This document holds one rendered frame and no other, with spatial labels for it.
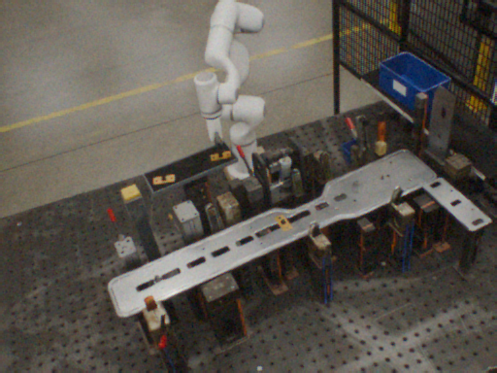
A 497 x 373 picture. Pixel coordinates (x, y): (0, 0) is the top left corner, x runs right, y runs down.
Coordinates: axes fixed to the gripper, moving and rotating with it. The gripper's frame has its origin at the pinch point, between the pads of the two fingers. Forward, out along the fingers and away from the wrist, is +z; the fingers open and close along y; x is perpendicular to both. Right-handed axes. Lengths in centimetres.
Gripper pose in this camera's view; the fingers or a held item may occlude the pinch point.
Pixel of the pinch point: (217, 144)
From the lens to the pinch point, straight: 229.6
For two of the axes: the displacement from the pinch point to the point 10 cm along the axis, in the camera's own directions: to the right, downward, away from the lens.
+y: 1.9, 6.7, -7.2
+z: 1.2, 7.2, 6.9
